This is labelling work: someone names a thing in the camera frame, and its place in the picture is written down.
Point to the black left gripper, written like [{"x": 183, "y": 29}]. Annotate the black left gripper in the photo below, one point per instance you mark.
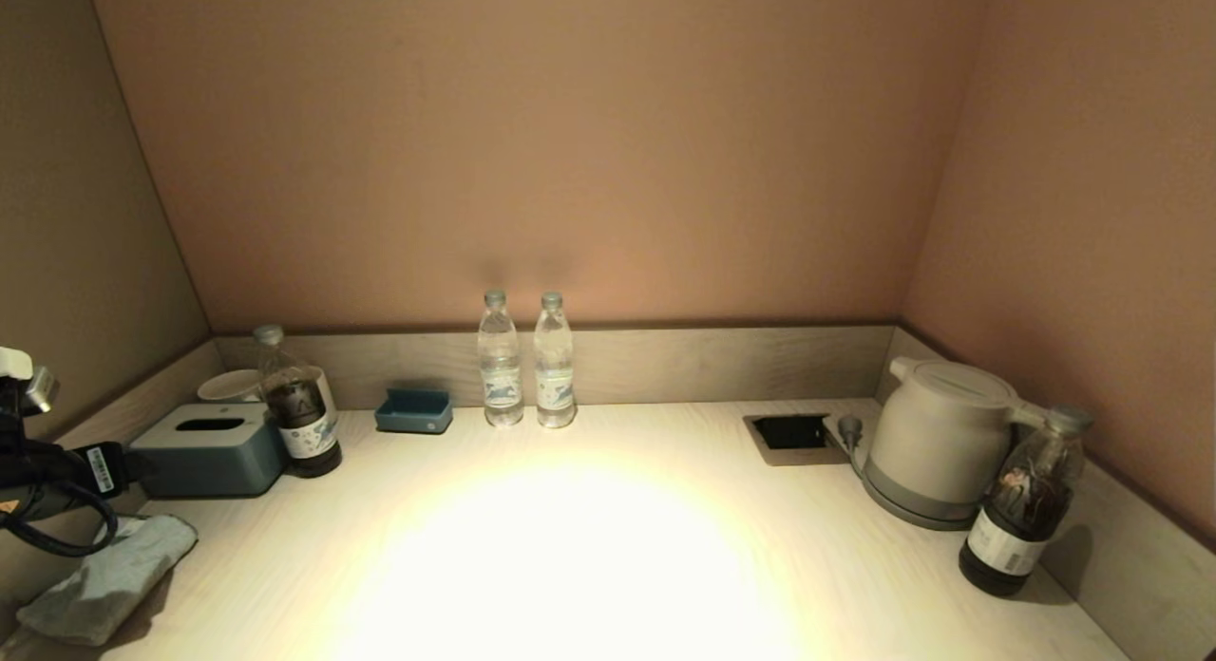
[{"x": 66, "y": 469}]

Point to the light blue microfibre cloth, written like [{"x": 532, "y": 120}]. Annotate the light blue microfibre cloth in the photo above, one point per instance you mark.
[{"x": 104, "y": 580}]

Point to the grey wooden upstand board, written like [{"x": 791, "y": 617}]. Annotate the grey wooden upstand board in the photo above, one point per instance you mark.
[
  {"x": 104, "y": 425},
  {"x": 1140, "y": 585}
]

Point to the blue-grey tissue box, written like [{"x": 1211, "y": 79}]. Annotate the blue-grey tissue box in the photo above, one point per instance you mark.
[{"x": 209, "y": 457}]

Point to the white ceramic cup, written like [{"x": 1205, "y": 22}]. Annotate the white ceramic cup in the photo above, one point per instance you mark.
[{"x": 228, "y": 387}]

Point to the dark tea bottle white label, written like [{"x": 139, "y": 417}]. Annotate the dark tea bottle white label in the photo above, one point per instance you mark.
[
  {"x": 300, "y": 405},
  {"x": 1021, "y": 509}
]

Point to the small blue tray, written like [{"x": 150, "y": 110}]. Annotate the small blue tray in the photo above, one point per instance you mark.
[{"x": 413, "y": 416}]

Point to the clear water bottle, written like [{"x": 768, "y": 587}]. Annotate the clear water bottle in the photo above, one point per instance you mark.
[
  {"x": 500, "y": 367},
  {"x": 554, "y": 367}
]

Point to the recessed table socket box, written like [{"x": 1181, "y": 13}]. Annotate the recessed table socket box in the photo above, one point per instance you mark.
[{"x": 793, "y": 434}]

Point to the grey power plug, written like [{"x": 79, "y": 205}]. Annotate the grey power plug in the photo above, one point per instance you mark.
[{"x": 848, "y": 429}]

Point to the grey kettle base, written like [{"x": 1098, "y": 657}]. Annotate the grey kettle base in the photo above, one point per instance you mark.
[{"x": 912, "y": 514}]

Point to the white electric kettle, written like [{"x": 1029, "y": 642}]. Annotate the white electric kettle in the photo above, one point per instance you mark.
[{"x": 936, "y": 433}]

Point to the wrist camera on white mount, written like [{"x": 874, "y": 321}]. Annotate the wrist camera on white mount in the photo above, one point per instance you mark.
[{"x": 43, "y": 390}]

